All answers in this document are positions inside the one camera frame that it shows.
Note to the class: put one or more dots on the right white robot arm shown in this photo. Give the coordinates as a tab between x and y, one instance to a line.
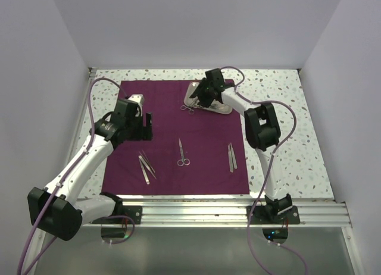
262	132

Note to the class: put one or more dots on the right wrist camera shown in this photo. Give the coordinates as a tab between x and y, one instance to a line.
215	77

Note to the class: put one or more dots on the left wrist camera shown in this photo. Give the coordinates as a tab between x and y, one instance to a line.
137	98

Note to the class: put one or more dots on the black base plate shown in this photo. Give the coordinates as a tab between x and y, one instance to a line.
274	215
132	211

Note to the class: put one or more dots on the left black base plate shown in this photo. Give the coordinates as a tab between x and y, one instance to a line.
132	211

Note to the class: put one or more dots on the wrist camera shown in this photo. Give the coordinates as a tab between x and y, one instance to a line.
215	77
137	98

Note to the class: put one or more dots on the thin steel forceps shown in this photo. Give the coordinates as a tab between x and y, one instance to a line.
148	164

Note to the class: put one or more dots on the aluminium left side rail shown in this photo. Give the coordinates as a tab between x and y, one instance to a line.
72	149

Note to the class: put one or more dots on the steel scissors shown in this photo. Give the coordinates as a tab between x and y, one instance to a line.
183	161

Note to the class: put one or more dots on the aluminium front rail frame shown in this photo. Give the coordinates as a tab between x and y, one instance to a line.
232	213

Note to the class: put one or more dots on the purple cloth wrap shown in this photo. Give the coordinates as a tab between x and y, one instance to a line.
212	142

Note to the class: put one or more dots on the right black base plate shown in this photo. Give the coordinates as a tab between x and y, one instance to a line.
274	215

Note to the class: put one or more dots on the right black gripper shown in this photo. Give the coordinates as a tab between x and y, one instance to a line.
199	92

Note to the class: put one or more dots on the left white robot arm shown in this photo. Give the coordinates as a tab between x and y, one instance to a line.
56	209

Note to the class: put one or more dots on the steel instrument tray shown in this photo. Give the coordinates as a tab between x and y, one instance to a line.
215	107

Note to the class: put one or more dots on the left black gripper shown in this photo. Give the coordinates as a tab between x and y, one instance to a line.
139	136

